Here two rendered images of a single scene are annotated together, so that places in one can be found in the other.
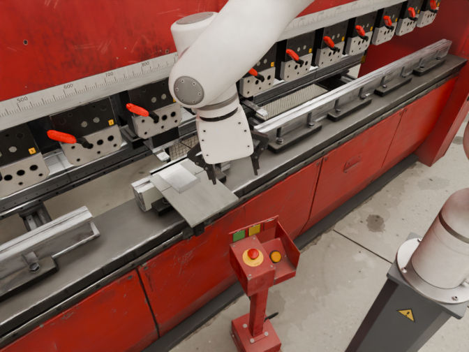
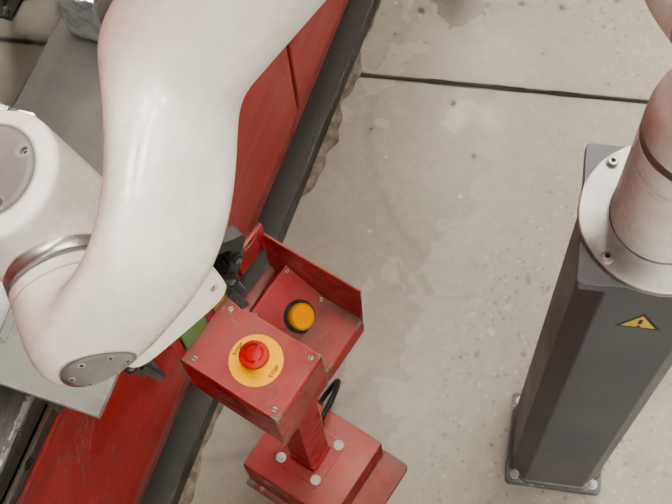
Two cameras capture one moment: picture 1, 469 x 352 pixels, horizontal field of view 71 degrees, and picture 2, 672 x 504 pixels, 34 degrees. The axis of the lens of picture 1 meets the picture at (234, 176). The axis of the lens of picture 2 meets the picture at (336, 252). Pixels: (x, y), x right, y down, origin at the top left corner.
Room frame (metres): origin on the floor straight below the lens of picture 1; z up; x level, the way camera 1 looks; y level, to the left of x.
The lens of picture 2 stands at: (0.16, 0.03, 2.15)
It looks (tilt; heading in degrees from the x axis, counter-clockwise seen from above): 65 degrees down; 335
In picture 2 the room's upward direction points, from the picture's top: 8 degrees counter-clockwise
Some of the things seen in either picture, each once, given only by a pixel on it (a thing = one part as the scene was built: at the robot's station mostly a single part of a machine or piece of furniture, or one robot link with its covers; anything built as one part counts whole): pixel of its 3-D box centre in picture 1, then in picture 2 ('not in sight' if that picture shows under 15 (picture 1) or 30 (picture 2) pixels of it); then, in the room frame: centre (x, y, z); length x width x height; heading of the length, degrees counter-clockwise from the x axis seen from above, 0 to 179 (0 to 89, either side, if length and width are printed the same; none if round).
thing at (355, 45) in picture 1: (354, 31); not in sight; (1.50, -0.53, 1.26); 0.15 x 0.09 x 0.17; 129
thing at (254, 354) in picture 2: (252, 255); (254, 357); (0.66, -0.06, 0.79); 0.04 x 0.04 x 0.04
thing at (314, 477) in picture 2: (255, 330); (309, 451); (0.69, -0.10, 0.13); 0.10 x 0.10 x 0.01; 25
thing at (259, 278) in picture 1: (262, 255); (272, 335); (0.69, -0.10, 0.75); 0.20 x 0.16 x 0.18; 115
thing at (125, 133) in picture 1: (149, 141); not in sight; (1.02, 0.33, 1.01); 0.26 x 0.12 x 0.05; 39
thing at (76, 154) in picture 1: (84, 126); not in sight; (0.75, 0.41, 1.26); 0.15 x 0.09 x 0.17; 129
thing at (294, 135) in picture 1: (295, 136); not in sight; (1.23, -0.28, 0.89); 0.30 x 0.05 x 0.03; 129
